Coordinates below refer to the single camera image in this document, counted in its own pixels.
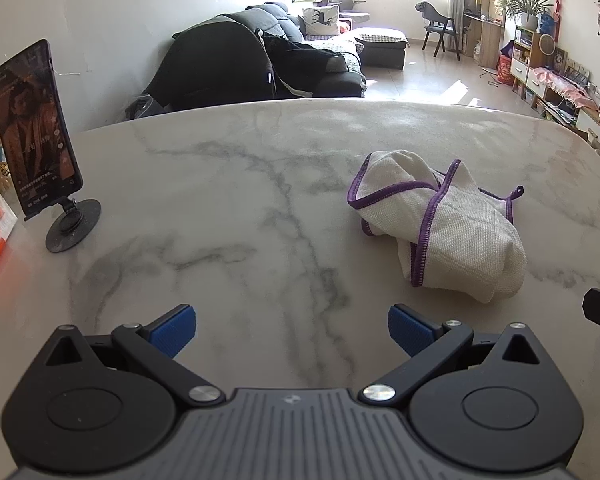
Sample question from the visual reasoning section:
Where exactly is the pink cloth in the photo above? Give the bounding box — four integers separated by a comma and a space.
527, 66, 590, 107

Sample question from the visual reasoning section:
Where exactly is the red bag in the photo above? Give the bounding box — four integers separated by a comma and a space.
495, 55, 517, 87

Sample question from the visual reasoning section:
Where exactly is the black phone stand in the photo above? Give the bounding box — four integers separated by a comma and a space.
25, 197, 102, 254

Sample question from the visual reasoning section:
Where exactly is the black smartphone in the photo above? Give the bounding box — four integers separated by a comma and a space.
0, 38, 83, 221

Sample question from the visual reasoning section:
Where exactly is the black covered chair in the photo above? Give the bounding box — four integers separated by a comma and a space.
140, 12, 277, 112

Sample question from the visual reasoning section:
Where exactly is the white towel with purple edge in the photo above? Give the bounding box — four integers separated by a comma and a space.
347, 150, 527, 304

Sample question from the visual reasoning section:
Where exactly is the wooden desk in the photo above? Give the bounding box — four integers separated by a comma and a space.
462, 10, 507, 69

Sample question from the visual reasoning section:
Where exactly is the picture frame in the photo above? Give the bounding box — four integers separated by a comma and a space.
565, 65, 592, 88

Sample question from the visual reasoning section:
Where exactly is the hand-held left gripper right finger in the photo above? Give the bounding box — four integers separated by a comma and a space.
357, 304, 548, 406

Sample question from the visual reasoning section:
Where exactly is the black jacket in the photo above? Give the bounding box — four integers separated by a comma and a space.
264, 34, 333, 97

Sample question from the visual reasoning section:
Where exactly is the dark grey sofa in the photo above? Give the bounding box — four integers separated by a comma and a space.
220, 1, 408, 100

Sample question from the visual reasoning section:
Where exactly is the wooden shelf cabinet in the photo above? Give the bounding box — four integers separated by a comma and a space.
509, 25, 551, 92

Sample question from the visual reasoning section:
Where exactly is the potted green plant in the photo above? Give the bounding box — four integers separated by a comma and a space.
497, 0, 556, 32

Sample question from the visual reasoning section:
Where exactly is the checkered sofa cover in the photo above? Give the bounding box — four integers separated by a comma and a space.
310, 26, 408, 73

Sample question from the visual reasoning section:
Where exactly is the white low cabinet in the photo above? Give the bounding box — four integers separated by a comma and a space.
525, 67, 600, 163

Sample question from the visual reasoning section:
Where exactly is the white deer print pillow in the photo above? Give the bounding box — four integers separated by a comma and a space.
302, 4, 342, 37

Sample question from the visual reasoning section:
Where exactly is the grey chair with wooden legs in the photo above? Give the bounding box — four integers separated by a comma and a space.
415, 0, 467, 59

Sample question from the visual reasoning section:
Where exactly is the clear plastic bag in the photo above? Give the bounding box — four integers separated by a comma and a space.
124, 94, 172, 122

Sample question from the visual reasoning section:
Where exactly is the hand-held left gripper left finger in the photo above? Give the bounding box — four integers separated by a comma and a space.
45, 304, 226, 406

